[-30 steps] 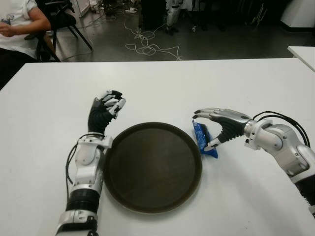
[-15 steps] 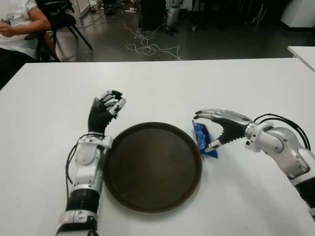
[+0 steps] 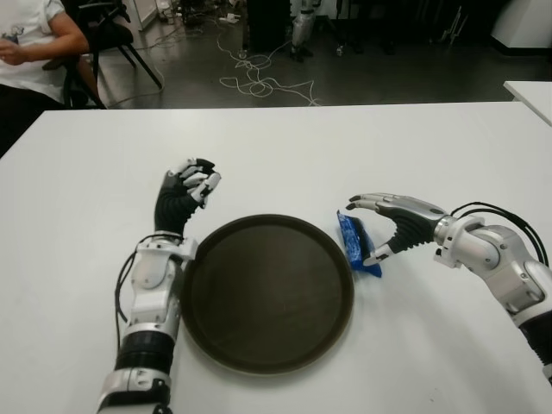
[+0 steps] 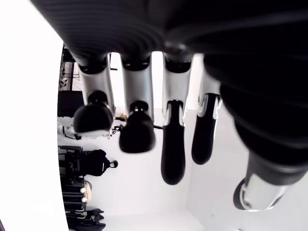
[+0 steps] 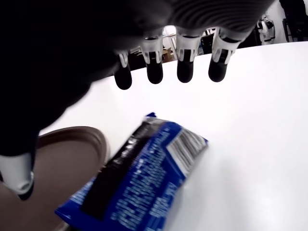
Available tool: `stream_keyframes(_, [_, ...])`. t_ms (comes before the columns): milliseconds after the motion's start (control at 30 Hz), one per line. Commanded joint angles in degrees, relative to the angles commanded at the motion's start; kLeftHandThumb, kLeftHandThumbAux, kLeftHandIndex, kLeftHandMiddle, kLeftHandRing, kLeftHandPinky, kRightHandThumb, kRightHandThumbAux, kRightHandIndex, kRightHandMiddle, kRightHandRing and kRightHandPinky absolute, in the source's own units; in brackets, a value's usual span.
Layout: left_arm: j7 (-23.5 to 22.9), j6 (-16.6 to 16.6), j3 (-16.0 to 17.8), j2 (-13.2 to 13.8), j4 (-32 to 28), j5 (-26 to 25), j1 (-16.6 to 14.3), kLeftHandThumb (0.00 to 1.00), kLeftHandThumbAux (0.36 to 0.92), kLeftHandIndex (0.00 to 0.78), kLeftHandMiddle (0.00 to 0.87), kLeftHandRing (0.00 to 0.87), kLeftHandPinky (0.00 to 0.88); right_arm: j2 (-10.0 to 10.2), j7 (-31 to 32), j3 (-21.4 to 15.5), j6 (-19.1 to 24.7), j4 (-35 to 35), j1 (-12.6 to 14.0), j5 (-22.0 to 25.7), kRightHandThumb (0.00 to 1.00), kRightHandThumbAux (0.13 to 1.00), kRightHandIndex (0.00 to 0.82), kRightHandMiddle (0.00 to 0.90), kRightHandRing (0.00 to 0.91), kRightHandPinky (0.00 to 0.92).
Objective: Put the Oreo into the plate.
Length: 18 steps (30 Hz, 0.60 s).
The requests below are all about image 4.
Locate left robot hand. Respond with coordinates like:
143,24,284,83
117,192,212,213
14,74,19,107
28,0,308,212

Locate silver humanoid robot legs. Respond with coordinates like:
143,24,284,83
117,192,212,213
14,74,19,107
57,116,81,141

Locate black backpack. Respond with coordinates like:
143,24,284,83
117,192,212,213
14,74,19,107
79,149,118,178

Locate black cabinet on casters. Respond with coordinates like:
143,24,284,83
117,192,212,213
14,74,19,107
57,90,85,118

